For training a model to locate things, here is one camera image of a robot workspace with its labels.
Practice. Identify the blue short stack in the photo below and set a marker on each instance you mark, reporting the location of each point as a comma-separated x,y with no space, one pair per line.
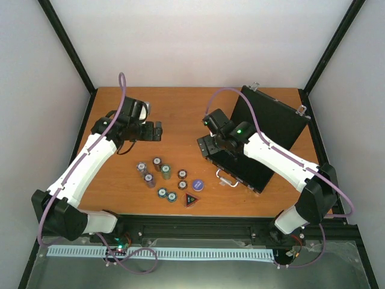
172,197
162,192

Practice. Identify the black poker set case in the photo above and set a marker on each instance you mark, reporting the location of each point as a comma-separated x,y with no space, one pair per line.
279,122

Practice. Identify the brown short stack upper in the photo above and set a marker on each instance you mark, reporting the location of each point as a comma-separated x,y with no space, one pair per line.
182,174

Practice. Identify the purple chip stack upper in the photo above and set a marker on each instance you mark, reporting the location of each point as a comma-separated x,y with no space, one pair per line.
142,169

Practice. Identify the right black frame post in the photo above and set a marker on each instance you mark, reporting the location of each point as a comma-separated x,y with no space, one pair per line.
339,34

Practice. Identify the brown short stack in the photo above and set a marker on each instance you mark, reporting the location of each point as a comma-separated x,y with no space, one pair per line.
182,185
182,174

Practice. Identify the purple chip stack lower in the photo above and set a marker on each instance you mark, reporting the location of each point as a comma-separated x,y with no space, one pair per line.
149,180

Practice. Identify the blue short stack left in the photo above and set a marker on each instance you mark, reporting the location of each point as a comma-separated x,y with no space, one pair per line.
162,192

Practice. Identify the purple chip stack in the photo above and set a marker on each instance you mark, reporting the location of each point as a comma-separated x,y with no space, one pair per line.
142,169
149,180

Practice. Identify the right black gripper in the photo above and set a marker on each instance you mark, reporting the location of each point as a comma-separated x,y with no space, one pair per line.
201,142

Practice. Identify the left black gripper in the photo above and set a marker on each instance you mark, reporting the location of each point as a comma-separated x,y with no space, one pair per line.
150,136

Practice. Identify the blue short stack right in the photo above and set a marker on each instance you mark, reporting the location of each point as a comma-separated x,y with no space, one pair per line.
172,197

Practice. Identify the brown short stack lower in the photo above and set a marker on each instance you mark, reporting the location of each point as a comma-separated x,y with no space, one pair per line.
182,185

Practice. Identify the triangular all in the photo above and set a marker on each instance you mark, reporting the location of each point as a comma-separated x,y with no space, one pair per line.
189,200

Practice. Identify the brown tall chip stack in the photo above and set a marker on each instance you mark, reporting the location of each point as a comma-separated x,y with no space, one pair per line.
157,162

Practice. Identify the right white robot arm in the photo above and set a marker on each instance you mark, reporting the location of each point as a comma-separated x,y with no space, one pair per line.
317,192

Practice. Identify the green tall chip stack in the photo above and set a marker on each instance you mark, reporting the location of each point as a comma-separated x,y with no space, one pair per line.
165,171

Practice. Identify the left black frame post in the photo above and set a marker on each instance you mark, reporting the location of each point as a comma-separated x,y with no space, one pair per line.
66,42

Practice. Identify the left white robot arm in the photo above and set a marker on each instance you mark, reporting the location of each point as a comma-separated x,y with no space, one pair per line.
57,207

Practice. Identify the black frame post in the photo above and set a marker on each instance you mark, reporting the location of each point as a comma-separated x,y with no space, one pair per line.
339,34
66,42

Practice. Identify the blue round blind button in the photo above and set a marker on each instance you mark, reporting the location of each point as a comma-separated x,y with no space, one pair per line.
198,185

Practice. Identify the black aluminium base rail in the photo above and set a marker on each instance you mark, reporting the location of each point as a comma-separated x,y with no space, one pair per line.
255,231

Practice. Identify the light blue cable duct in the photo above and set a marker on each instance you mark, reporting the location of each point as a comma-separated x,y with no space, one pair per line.
169,253

